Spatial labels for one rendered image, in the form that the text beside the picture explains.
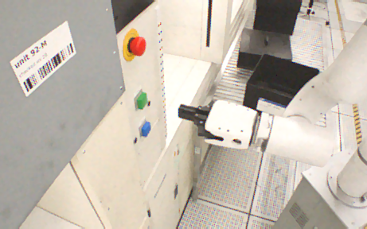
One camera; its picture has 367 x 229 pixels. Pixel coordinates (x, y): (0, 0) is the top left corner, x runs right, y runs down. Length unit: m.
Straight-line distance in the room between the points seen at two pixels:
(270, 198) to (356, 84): 1.48
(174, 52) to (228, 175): 0.97
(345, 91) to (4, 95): 0.51
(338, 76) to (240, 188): 1.48
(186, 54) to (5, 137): 1.15
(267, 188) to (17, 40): 1.81
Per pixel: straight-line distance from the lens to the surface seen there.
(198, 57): 1.40
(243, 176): 1.99
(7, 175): 0.38
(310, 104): 0.66
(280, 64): 1.40
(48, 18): 0.37
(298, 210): 1.29
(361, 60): 0.53
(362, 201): 1.17
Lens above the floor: 1.64
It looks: 44 degrees down
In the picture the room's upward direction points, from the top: straight up
